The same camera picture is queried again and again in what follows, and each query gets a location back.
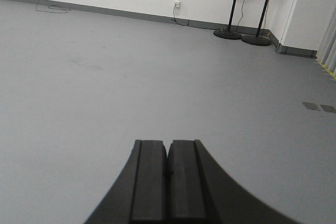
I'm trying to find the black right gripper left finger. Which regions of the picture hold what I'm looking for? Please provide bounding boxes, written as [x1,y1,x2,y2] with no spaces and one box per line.
[86,140,166,223]

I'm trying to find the grey floor plates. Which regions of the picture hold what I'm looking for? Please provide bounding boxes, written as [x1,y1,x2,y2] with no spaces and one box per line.
[302,102,336,113]

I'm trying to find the white wall socket with plug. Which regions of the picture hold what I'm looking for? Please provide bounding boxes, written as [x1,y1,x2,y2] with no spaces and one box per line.
[173,0,181,8]

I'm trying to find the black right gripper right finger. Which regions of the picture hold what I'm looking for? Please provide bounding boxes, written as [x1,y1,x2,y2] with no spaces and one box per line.
[167,140,296,223]

